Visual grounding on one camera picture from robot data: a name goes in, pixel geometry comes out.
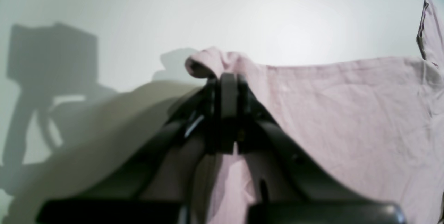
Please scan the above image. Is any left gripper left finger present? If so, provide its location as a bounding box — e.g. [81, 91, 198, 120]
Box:
[36, 76, 220, 224]

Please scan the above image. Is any pink T-shirt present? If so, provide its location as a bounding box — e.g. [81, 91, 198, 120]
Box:
[185, 0, 444, 224]

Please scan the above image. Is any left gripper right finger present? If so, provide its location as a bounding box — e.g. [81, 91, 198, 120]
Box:
[220, 73, 407, 224]

